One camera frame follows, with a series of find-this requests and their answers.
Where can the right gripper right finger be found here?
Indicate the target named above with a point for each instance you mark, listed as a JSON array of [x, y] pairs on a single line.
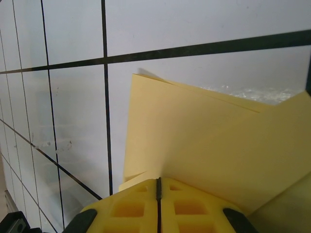
[[194, 216]]

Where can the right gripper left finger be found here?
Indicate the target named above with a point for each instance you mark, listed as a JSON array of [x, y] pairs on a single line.
[[126, 216]]

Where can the yellow cloth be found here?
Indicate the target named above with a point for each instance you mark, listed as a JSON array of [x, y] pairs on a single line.
[[194, 133]]

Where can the clear tape patch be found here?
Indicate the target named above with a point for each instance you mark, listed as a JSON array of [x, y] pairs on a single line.
[[247, 94]]

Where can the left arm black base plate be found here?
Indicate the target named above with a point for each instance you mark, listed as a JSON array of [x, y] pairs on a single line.
[[12, 223]]

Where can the wide aluminium base rail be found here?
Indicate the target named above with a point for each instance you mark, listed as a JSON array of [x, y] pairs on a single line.
[[9, 201]]

